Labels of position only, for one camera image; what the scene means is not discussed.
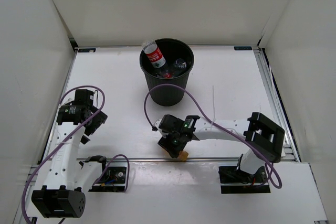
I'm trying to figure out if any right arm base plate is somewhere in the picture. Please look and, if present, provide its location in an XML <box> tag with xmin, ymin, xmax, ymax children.
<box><xmin>218</xmin><ymin>166</ymin><xmax>270</xmax><ymax>194</ymax></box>

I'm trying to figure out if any black plastic waste bin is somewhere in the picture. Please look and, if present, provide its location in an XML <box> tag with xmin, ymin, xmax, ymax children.
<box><xmin>140</xmin><ymin>38</ymin><xmax>194</xmax><ymax>106</ymax></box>

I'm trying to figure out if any clear bottle colourful label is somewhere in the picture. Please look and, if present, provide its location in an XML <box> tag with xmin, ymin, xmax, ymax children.
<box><xmin>153</xmin><ymin>69</ymin><xmax>171</xmax><ymax>79</ymax></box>

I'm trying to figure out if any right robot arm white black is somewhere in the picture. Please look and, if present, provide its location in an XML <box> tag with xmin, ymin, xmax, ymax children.
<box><xmin>154</xmin><ymin>112</ymin><xmax>285</xmax><ymax>182</ymax></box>

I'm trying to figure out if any red label water bottle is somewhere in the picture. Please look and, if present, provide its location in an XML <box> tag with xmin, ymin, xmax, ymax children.
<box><xmin>142</xmin><ymin>40</ymin><xmax>172</xmax><ymax>78</ymax></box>

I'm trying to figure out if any orange juice bottle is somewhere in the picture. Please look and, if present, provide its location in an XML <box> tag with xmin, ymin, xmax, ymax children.
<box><xmin>162</xmin><ymin>149</ymin><xmax>190</xmax><ymax>162</ymax></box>

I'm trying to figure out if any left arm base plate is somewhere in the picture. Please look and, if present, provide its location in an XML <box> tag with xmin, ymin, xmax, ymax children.
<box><xmin>89</xmin><ymin>162</ymin><xmax>130</xmax><ymax>193</ymax></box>

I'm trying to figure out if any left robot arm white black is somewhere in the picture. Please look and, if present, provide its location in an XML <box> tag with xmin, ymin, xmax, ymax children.
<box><xmin>31</xmin><ymin>89</ymin><xmax>110</xmax><ymax>218</ymax></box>

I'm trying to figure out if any clear unlabelled plastic bottle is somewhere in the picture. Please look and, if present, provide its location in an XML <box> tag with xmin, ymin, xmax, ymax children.
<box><xmin>170</xmin><ymin>58</ymin><xmax>187</xmax><ymax>77</ymax></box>

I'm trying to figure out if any white zip tie right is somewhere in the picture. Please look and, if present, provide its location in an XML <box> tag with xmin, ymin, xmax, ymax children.
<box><xmin>211</xmin><ymin>85</ymin><xmax>216</xmax><ymax>131</ymax></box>

